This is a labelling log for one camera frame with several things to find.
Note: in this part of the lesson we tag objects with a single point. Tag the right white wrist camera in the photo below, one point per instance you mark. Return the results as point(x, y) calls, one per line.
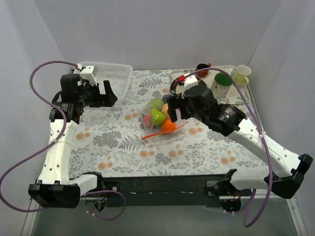
point(188, 82)

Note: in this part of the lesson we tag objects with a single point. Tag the fake green pear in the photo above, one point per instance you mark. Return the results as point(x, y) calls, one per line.
point(157, 117)

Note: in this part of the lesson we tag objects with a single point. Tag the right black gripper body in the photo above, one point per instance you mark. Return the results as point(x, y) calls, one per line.
point(178, 106)

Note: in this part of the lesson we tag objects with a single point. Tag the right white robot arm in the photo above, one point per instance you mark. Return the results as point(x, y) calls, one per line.
point(288, 168)

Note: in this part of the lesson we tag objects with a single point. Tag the white plastic perforated basket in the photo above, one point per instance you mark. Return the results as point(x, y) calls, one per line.
point(119, 76)

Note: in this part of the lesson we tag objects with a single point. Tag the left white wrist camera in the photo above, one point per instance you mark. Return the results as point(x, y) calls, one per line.
point(89, 73)

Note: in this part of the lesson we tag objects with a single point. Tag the fake pink peach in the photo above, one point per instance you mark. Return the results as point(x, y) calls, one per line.
point(147, 120)

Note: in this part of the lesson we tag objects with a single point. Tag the fake orange peach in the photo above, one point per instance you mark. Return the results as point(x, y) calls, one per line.
point(164, 110)

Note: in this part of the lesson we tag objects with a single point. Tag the green inside floral mug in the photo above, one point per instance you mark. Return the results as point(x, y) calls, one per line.
point(221, 85)

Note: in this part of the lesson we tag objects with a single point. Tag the fake green apple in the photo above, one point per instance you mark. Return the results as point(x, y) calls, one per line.
point(156, 103)

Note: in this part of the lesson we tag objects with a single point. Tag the pale yellow mug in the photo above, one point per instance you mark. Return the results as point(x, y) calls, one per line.
point(241, 75)

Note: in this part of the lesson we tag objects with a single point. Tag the dark rimmed plate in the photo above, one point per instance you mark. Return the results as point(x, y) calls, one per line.
point(177, 84)

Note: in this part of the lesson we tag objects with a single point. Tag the clear zip top bag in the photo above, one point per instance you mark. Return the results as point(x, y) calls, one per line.
point(156, 130)

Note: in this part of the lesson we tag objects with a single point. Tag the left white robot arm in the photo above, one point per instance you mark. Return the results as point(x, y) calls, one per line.
point(53, 187)

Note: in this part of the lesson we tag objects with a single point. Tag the floral table mat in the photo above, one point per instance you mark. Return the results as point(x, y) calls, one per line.
point(113, 140)

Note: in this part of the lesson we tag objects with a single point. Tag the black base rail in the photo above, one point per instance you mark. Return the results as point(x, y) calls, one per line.
point(195, 190)

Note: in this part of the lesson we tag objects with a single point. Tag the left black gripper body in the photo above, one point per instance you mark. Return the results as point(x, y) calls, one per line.
point(100, 96)

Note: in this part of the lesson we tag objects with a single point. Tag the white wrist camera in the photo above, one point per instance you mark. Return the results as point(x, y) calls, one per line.
point(89, 73)
point(188, 82)

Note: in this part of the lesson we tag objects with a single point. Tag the floral serving tray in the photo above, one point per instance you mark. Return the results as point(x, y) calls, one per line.
point(232, 97)

